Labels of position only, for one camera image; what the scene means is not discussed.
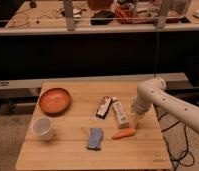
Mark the orange ceramic bowl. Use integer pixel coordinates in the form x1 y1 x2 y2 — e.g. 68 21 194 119
39 88 71 116

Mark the grey metal post left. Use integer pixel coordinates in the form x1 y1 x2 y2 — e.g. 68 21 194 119
63 0 75 31

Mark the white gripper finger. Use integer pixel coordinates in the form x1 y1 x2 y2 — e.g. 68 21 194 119
132 114 145 128

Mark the grey metal post right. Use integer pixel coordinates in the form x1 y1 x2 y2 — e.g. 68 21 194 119
156 0 169 29

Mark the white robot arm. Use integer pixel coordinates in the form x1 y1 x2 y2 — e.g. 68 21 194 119
131 77 199 134

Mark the orange tool on bench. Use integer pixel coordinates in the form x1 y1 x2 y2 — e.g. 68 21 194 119
115 6 132 24

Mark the orange toy carrot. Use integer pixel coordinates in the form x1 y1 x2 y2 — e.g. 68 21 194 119
112 128 136 139

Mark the white plastic bottle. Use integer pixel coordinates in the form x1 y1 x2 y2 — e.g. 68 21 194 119
112 97 129 129

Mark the dark chocolate bar box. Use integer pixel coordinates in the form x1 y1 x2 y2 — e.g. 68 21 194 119
96 96 112 119

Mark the grey metal post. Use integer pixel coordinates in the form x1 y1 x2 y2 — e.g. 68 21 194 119
63 0 75 31
156 0 169 29

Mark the white paper cup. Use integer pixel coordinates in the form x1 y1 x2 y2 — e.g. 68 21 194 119
31 117 54 141

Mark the blue folded cloth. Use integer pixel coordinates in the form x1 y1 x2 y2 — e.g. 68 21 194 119
86 128 104 151

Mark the black object on bench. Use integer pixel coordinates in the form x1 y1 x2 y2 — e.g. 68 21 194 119
91 10 114 25

